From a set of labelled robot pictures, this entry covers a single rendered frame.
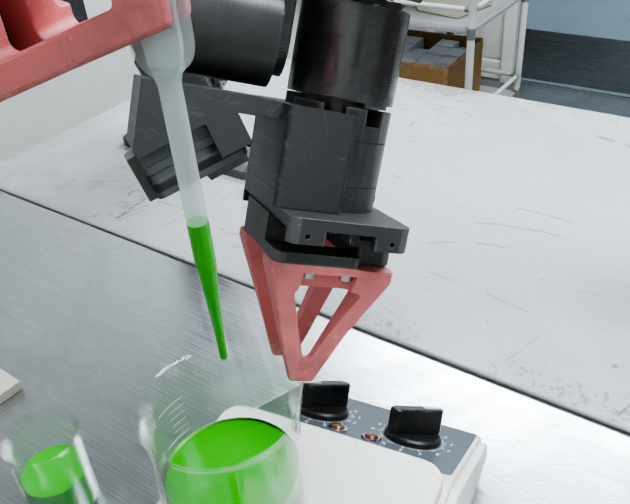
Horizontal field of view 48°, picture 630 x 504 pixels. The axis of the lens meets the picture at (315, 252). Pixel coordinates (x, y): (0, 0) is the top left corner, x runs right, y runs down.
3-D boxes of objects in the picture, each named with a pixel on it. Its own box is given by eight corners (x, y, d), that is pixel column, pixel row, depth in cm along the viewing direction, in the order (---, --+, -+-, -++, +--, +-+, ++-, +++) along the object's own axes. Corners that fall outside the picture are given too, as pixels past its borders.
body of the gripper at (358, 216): (284, 254, 34) (311, 97, 32) (239, 206, 43) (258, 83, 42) (406, 264, 36) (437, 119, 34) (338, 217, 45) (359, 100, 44)
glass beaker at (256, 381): (279, 628, 28) (254, 492, 23) (144, 574, 31) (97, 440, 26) (343, 488, 33) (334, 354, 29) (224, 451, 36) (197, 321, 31)
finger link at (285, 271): (250, 398, 37) (280, 222, 35) (223, 343, 43) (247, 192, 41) (370, 399, 39) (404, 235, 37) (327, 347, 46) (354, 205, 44)
